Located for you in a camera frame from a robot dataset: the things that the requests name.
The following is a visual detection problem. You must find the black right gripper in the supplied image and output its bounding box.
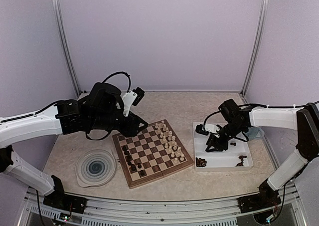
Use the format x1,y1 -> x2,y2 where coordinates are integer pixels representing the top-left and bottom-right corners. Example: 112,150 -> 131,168
206,120 -> 246,151

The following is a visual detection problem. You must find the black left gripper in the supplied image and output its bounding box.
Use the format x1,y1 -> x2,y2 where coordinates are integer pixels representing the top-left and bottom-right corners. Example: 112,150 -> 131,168
89,108 -> 149,138

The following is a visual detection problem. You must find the dark chess piece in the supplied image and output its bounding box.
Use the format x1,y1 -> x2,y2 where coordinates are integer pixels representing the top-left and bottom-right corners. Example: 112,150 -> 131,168
122,146 -> 130,155

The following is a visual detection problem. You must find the white plastic tray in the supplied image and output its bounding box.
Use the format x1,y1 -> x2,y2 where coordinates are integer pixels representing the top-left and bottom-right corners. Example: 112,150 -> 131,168
193,122 -> 254,172

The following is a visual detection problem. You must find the wooden chess board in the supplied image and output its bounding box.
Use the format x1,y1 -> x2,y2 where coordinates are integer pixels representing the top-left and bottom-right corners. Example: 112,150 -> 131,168
112,119 -> 194,189

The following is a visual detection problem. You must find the dark piece back rank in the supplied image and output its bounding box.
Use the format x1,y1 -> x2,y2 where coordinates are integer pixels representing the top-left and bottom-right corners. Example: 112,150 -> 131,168
131,165 -> 137,172

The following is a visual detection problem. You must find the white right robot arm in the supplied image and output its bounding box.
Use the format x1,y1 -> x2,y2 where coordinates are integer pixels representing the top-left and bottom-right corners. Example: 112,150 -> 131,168
197,99 -> 319,208

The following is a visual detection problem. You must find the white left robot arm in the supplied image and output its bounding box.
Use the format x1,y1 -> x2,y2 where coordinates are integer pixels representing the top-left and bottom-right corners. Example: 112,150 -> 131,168
0,82 -> 148,209

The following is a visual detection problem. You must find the white chess pieces row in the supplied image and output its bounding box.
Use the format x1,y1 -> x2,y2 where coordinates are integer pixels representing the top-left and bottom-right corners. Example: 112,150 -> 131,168
150,120 -> 188,169

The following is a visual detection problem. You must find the light blue mug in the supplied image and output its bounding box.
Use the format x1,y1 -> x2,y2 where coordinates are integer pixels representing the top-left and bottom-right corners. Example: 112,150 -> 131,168
246,127 -> 265,141

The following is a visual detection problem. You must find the collapsible silicone bowl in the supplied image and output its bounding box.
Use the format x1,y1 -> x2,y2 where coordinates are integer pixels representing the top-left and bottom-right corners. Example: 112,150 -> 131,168
75,149 -> 116,188

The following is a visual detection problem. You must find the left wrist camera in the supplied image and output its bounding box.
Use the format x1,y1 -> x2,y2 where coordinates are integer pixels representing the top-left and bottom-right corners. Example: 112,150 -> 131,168
122,87 -> 145,117

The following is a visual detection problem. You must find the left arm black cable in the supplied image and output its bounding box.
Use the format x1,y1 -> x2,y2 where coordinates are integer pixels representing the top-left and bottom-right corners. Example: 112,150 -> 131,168
0,71 -> 132,141

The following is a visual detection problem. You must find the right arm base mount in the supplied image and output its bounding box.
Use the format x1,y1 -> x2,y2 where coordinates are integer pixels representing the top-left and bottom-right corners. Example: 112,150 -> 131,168
237,180 -> 286,225

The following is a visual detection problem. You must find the front aluminium rail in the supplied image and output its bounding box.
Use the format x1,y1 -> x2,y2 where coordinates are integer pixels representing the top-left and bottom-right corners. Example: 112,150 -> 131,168
15,184 -> 308,226

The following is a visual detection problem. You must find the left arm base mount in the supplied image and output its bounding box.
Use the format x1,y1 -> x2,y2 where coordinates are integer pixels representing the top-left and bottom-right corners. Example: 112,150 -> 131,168
43,175 -> 87,214

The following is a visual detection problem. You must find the right aluminium frame post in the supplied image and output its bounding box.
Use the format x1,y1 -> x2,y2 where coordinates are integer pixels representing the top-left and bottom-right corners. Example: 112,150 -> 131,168
240,0 -> 269,99

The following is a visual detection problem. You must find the aluminium frame post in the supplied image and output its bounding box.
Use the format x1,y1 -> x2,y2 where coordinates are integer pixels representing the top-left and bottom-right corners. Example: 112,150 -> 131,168
240,0 -> 269,99
52,0 -> 81,97

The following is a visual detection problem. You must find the left aluminium frame post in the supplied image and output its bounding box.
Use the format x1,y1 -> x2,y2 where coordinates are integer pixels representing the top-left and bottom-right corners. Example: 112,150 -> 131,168
52,0 -> 81,97

